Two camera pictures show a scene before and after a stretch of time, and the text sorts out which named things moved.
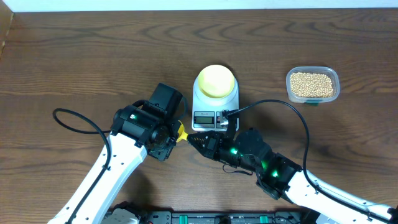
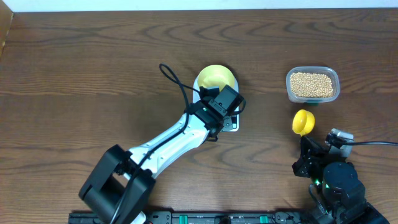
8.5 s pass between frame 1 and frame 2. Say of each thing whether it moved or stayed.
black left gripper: moved
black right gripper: moved
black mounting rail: stayed
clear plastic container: stayed
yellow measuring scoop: moved
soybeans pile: stayed
